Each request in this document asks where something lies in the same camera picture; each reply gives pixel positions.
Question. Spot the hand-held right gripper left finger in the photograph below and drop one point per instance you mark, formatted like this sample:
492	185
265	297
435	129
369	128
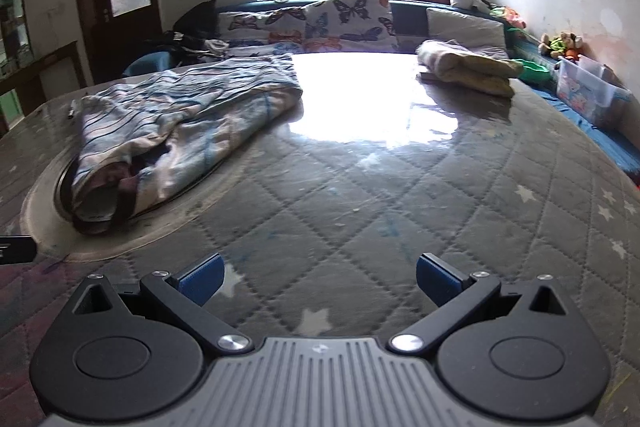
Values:
202	279

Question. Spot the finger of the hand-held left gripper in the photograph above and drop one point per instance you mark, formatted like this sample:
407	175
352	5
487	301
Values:
17	251

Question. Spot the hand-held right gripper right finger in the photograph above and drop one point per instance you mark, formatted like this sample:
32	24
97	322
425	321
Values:
439	279

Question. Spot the striped blue blanket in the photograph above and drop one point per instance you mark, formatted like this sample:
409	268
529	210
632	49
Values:
190	107

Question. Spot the pile of dark clothes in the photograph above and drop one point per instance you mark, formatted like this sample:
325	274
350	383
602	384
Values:
190	47

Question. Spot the small black item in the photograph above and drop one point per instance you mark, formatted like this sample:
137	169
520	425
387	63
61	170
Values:
73	109

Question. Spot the wooden glass cabinet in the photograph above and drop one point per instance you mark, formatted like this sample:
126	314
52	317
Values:
20	42

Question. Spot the folded yellow cloth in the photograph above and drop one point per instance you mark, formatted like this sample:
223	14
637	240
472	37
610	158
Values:
465	64

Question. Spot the green plastic basin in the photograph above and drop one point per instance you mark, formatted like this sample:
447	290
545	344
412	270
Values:
534	71

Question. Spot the clear plastic storage box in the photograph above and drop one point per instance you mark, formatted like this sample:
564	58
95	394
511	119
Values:
585	89

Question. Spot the grey plain pillow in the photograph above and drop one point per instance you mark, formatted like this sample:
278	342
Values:
465	29

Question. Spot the dark blue cushion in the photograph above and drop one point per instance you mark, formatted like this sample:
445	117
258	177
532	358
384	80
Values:
409	24

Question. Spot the long butterfly print pillow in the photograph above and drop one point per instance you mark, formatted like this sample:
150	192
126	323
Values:
260	23

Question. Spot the black bag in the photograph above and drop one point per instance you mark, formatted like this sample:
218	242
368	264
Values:
197	16

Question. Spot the brown plush toys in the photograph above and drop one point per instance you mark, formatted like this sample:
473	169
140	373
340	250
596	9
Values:
562	46

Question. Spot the orange and green toys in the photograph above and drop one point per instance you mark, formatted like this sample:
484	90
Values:
510	17

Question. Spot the large butterfly print pillow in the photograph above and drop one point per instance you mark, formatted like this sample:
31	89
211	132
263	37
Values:
350	19

